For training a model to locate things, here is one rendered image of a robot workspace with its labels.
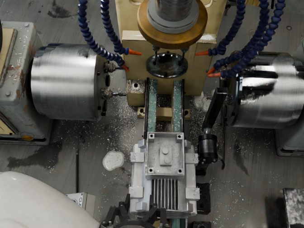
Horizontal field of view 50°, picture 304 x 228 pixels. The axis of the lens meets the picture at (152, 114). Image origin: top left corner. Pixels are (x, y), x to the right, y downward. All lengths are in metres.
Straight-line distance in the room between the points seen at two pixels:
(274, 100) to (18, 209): 0.78
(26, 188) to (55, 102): 0.60
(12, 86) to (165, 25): 0.48
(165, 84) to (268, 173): 0.51
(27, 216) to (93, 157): 0.84
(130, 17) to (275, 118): 0.57
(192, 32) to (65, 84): 0.40
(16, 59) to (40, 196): 0.68
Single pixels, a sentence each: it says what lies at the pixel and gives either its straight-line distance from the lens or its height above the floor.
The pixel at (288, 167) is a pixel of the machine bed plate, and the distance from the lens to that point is 1.32.
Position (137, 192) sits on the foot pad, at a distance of 0.92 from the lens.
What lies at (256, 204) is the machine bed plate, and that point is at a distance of 1.25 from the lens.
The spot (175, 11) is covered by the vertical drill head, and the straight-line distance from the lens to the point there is 0.79.
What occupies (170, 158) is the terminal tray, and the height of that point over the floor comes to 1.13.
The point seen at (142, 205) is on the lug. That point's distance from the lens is 0.90.
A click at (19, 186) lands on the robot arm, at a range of 0.45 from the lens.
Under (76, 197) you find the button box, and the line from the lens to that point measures 0.94.
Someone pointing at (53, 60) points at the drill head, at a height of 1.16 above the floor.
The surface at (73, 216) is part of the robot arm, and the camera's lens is 0.44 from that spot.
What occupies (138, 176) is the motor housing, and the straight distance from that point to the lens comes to 0.94.
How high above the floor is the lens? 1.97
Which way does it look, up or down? 65 degrees down
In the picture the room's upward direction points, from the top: 1 degrees clockwise
